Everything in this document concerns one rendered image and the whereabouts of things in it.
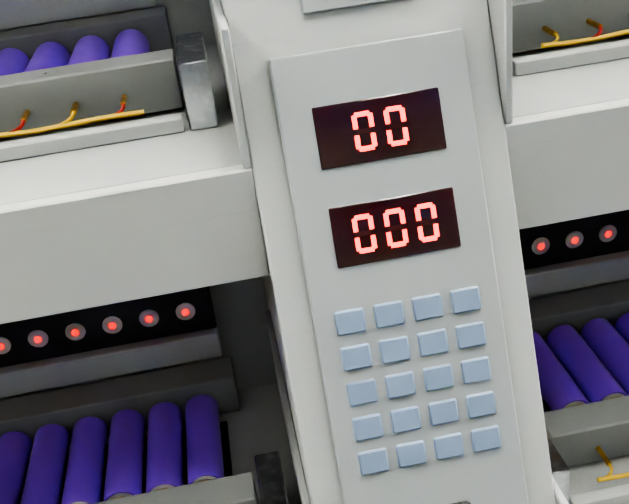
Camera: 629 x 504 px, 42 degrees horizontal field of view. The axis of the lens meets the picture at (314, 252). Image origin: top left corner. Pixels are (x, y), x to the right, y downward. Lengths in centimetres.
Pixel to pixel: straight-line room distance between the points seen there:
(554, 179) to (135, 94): 18
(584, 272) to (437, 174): 22
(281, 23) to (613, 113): 13
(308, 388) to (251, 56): 12
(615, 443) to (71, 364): 29
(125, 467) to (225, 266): 15
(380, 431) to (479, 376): 4
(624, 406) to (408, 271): 17
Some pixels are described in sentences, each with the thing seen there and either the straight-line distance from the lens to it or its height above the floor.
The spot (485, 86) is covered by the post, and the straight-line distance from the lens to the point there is 31.
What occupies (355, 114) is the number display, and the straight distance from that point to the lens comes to 29.
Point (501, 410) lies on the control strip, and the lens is 32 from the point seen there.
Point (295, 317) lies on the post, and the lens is 30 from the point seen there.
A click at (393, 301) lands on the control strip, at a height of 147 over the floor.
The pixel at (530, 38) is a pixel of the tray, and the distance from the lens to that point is 39.
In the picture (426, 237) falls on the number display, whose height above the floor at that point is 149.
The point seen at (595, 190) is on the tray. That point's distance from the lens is 34.
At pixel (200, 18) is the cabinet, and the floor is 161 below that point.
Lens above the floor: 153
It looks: 8 degrees down
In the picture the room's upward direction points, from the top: 10 degrees counter-clockwise
